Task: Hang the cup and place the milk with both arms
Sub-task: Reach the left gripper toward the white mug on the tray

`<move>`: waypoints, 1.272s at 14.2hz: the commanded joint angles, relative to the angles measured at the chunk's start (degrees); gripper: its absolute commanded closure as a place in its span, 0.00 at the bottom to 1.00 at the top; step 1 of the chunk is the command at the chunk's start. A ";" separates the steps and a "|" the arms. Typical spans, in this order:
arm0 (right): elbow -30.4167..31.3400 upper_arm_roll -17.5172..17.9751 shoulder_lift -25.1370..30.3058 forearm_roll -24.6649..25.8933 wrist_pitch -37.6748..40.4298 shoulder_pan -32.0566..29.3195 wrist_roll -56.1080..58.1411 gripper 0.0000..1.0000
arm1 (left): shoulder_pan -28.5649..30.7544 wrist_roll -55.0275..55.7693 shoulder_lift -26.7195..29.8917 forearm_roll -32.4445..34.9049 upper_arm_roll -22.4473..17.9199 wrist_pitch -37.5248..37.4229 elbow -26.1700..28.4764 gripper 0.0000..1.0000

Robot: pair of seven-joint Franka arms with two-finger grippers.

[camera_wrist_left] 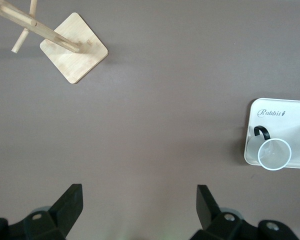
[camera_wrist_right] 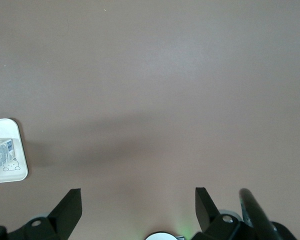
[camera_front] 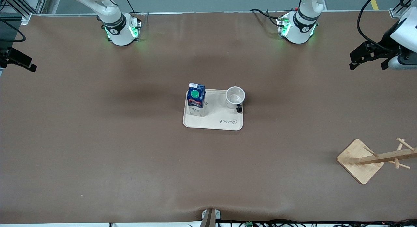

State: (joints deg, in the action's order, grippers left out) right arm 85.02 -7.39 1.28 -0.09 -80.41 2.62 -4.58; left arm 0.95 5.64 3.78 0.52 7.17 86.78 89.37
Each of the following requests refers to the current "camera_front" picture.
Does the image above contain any white smiley mug black handle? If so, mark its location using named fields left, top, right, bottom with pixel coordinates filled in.
left=225, top=86, right=246, bottom=114

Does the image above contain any blue whole milk carton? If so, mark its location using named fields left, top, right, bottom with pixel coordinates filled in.
left=186, top=83, right=207, bottom=117

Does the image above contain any wooden cup rack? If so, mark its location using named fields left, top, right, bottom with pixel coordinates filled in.
left=336, top=137, right=417, bottom=185

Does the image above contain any cream rabbit print tray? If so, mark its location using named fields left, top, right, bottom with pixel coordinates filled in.
left=183, top=89, right=244, bottom=131

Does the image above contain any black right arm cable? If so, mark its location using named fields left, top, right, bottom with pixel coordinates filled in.
left=0, top=18, right=26, bottom=43

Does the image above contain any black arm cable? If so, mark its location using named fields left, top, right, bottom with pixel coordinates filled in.
left=357, top=0, right=398, bottom=53
left=0, top=18, right=26, bottom=43

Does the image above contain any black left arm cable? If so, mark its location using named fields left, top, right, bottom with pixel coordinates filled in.
left=357, top=0, right=398, bottom=53

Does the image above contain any aluminium frame profile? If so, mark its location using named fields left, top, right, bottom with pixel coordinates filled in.
left=389, top=0, right=417, bottom=18
left=0, top=0, right=49, bottom=23

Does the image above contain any black left base cable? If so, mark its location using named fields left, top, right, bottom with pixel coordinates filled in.
left=250, top=8, right=289, bottom=28

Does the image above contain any black base cable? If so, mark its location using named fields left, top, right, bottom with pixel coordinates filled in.
left=122, top=0, right=145, bottom=25
left=250, top=8, right=289, bottom=28

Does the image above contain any black right base cable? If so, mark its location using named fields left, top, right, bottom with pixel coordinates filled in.
left=122, top=0, right=145, bottom=25

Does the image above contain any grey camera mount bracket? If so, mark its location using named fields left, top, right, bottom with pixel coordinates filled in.
left=201, top=208, right=221, bottom=227

